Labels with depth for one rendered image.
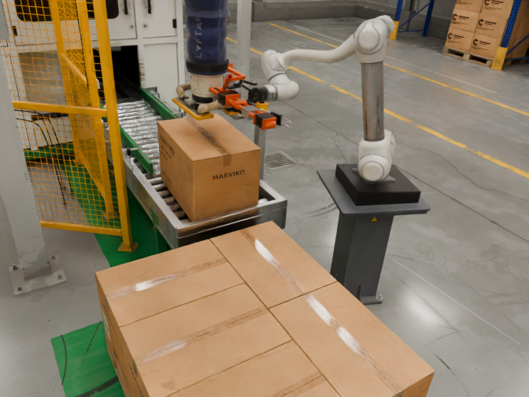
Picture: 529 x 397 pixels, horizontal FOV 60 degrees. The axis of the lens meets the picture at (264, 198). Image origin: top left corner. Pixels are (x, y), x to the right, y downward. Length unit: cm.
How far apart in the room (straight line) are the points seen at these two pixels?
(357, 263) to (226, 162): 99
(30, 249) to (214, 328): 151
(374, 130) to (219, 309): 111
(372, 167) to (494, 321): 139
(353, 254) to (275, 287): 73
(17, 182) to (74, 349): 97
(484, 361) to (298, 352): 131
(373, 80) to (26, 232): 214
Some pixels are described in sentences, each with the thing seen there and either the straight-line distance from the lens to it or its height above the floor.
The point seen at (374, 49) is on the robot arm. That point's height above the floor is 156.
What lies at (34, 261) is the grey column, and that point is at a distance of 320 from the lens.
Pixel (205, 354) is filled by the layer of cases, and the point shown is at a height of 54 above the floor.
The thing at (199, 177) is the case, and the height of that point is 84.
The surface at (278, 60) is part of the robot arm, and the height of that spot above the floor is 139.
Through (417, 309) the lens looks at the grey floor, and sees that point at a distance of 309.
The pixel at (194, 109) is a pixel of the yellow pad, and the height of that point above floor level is 113.
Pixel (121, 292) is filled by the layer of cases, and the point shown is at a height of 54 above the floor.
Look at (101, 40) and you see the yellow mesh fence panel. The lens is 281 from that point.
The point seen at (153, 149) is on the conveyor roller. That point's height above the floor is 55.
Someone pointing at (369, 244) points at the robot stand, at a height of 44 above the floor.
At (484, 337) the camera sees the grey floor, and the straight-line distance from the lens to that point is 309.
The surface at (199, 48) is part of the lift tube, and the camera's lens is 249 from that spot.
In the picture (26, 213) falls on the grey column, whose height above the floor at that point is 49.
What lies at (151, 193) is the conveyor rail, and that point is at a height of 59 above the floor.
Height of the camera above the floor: 198
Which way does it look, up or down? 30 degrees down
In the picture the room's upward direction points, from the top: 3 degrees clockwise
